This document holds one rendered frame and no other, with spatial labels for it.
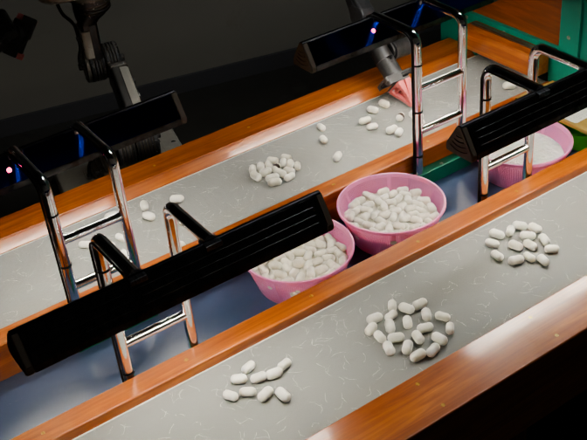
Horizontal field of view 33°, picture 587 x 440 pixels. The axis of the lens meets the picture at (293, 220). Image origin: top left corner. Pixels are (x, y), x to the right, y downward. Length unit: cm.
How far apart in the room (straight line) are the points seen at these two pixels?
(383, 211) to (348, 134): 40
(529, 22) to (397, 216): 82
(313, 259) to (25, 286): 67
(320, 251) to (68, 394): 65
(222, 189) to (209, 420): 82
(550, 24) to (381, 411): 142
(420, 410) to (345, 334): 29
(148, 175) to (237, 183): 24
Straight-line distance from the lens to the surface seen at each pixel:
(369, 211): 245
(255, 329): 209
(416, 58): 246
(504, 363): 200
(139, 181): 264
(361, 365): 202
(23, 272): 244
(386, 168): 257
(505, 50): 299
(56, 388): 220
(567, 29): 288
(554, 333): 207
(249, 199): 254
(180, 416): 197
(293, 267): 230
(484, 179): 243
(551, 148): 273
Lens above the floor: 213
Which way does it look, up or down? 35 degrees down
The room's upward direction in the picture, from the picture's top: 6 degrees counter-clockwise
